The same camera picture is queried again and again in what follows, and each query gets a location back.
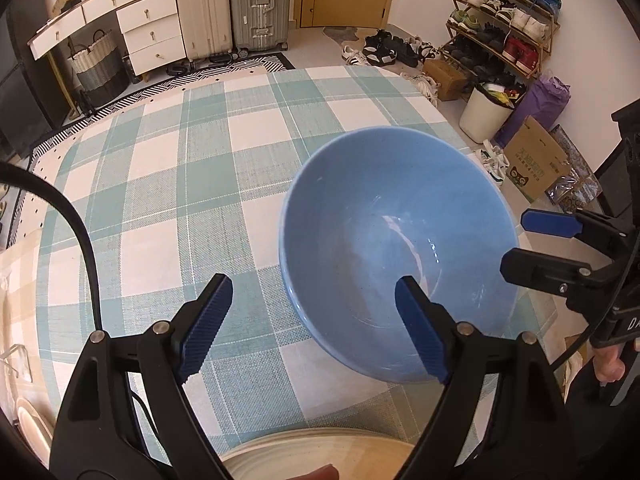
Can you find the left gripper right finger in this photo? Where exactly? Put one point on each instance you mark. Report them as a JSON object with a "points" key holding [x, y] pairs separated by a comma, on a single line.
{"points": [[528, 431]]}

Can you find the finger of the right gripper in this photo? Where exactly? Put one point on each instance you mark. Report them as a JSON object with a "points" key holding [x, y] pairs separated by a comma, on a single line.
{"points": [[550, 223], [575, 281]]}

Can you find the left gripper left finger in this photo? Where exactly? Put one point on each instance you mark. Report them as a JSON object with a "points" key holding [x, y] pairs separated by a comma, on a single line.
{"points": [[97, 434]]}

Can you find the large cream plate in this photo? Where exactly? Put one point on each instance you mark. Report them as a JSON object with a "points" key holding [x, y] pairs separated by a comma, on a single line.
{"points": [[355, 453]]}

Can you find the large blue bowl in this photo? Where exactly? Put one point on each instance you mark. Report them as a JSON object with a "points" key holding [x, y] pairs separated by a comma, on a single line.
{"points": [[377, 204]]}

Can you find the stack of small cream plates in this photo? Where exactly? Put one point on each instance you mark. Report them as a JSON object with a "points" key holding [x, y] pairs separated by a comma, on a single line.
{"points": [[37, 431]]}

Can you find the right hand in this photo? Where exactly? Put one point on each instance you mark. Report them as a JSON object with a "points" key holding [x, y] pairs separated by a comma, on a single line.
{"points": [[607, 364]]}

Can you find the left hand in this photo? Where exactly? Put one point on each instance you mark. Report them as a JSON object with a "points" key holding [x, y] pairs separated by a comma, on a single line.
{"points": [[326, 472]]}

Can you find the cardboard box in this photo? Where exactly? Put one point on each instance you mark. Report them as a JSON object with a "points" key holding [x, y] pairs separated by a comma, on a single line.
{"points": [[536, 160]]}

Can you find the purple bag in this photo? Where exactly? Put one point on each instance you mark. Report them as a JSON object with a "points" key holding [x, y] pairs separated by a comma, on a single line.
{"points": [[544, 100]]}

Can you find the white trash bin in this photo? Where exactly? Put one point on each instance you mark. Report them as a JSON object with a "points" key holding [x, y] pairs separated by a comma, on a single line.
{"points": [[484, 114]]}

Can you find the beige checked tablecloth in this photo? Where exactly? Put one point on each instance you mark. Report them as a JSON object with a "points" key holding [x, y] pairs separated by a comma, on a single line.
{"points": [[19, 265]]}

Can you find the shoe rack with shoes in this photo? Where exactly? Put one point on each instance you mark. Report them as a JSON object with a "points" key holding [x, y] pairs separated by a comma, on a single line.
{"points": [[520, 33]]}

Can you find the teal checked tablecloth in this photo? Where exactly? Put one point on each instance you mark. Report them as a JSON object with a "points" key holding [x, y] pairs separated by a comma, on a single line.
{"points": [[190, 184]]}

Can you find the woven laundry basket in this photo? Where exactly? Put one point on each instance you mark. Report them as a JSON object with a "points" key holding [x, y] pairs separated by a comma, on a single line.
{"points": [[99, 69]]}

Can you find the silver suitcase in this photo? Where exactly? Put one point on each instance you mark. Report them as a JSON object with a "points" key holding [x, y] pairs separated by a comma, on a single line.
{"points": [[259, 25]]}

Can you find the white dressing desk with drawers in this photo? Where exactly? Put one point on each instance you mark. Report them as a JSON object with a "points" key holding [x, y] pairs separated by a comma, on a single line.
{"points": [[149, 31]]}

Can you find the cream suitcase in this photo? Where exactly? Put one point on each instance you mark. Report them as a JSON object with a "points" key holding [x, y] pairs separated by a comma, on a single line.
{"points": [[206, 27]]}

